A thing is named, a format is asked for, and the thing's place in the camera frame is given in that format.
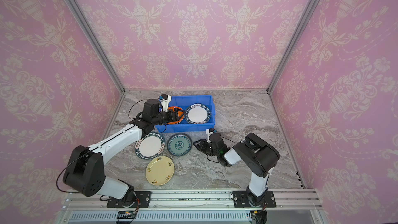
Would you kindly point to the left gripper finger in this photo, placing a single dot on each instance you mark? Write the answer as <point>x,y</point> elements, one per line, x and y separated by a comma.
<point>177,120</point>
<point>178,111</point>

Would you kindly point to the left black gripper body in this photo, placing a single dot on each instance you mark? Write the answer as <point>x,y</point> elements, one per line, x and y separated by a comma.
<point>158,119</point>

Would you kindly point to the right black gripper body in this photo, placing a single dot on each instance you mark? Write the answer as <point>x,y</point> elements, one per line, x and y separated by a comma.
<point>210,145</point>

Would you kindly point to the orange plate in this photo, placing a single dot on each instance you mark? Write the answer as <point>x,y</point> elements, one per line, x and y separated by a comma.
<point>174,116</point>

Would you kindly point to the green rim plate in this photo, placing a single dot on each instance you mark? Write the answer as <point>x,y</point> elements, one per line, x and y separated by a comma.
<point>150,146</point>
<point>197,114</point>

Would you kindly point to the teal patterned plate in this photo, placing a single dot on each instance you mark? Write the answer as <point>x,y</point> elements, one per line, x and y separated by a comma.
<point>179,144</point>

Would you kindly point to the cream floral plate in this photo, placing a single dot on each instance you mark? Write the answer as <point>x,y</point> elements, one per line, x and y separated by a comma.
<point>160,171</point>

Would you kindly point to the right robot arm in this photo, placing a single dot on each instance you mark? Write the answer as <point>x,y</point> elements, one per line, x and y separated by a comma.
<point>258,155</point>

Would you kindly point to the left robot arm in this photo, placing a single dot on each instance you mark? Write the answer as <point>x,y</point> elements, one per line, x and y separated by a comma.
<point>85,172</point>

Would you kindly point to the blue plastic bin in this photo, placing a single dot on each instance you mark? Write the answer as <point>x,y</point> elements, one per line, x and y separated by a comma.
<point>184,102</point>

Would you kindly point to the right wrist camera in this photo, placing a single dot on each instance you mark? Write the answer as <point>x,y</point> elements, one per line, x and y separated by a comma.
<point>209,133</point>

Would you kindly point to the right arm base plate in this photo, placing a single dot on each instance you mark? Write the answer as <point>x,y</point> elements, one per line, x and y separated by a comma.
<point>245,199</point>

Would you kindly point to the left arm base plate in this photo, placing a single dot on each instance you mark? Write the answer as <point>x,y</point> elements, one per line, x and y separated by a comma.
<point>140,199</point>

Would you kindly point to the aluminium front rail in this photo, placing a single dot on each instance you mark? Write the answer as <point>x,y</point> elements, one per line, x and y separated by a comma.
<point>197,206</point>

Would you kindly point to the left aluminium corner post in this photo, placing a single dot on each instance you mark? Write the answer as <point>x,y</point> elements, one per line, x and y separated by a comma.
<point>78,13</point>

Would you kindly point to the aluminium corner post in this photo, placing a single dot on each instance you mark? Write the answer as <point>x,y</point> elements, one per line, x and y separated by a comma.
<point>300,28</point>
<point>78,13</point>

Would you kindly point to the right aluminium corner post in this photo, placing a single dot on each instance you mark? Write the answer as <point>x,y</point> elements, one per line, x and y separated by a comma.
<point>300,28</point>

